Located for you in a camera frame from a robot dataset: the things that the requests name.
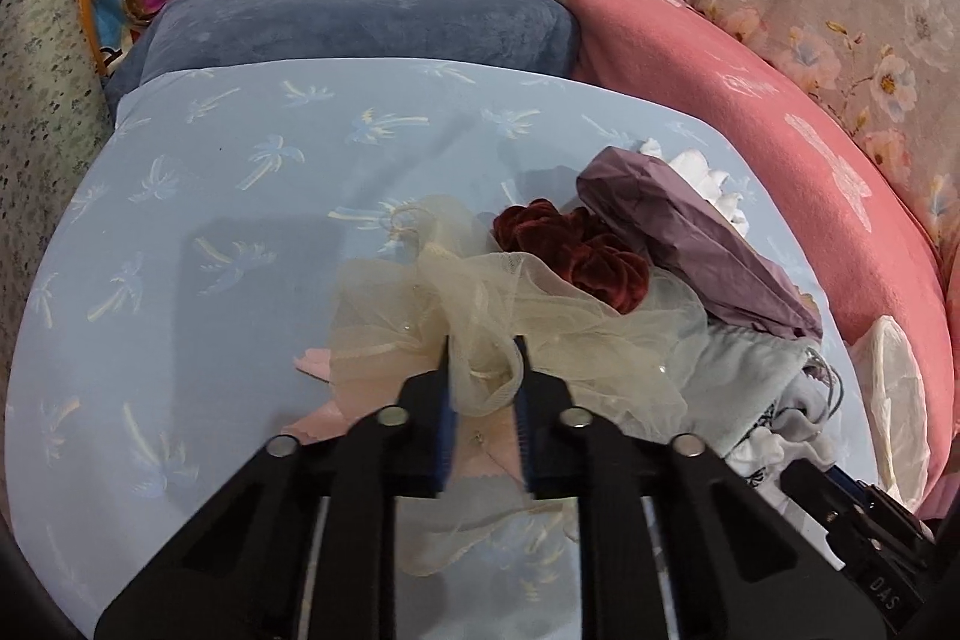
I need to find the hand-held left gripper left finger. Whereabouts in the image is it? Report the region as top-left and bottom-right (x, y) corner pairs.
(94, 334), (458, 640)

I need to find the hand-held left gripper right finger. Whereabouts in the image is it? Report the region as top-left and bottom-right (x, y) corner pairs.
(516, 336), (887, 640)

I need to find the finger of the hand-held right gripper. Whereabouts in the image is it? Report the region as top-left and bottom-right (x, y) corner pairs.
(778, 458), (882, 540)

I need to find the cream tulle mesh cloth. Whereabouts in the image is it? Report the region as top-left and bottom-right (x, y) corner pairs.
(330, 197), (710, 577)

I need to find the white lined bin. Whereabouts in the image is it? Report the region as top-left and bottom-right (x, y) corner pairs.
(851, 314), (931, 513)

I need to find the purple cloth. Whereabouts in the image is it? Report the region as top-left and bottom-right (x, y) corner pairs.
(576, 149), (824, 341)

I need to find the white black-print cloth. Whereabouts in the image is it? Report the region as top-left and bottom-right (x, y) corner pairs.
(727, 426), (788, 487)

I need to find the pink cloth piece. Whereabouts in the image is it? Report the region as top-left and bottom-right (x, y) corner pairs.
(294, 347), (526, 483)

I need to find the grey-blue cloth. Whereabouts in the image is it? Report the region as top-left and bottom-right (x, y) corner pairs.
(679, 321), (841, 461)

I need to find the dark red velvet scrunchie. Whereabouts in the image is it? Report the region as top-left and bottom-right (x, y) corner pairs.
(493, 199), (652, 315)

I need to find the white cotton glove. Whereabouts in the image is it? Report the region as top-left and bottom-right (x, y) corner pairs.
(637, 137), (752, 236)

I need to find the pink fleece blanket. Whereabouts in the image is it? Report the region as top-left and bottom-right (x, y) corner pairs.
(454, 0), (946, 521)

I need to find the blue-grey velvet cushion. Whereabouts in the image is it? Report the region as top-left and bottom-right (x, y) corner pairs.
(103, 0), (582, 120)

